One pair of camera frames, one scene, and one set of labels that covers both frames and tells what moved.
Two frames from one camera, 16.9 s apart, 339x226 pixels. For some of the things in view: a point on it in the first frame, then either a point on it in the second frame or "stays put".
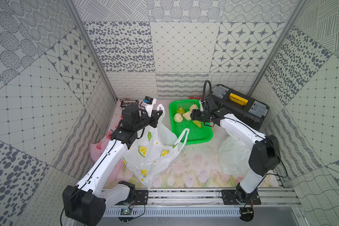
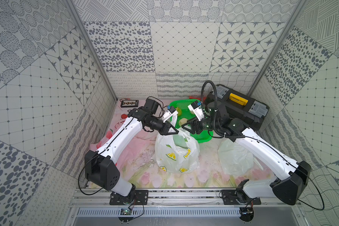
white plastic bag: x=154 y=148 to x=178 y=152
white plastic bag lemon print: x=234 y=156 stays put
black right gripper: x=195 y=115 to x=195 y=122
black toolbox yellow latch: x=246 y=109 stays put
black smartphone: x=124 y=102 stays put
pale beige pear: x=178 y=117 to x=182 y=121
